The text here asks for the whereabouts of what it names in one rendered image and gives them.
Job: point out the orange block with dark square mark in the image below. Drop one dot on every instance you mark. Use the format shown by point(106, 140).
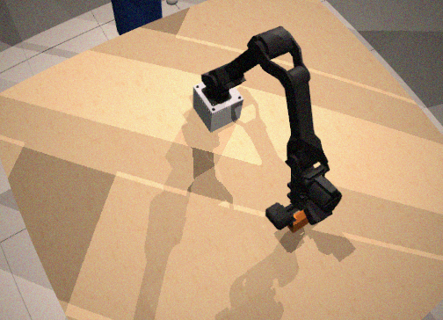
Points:
point(301, 221)

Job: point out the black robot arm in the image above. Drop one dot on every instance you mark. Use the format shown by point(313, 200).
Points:
point(304, 148)

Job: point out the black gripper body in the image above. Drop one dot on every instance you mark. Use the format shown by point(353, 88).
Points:
point(280, 216)

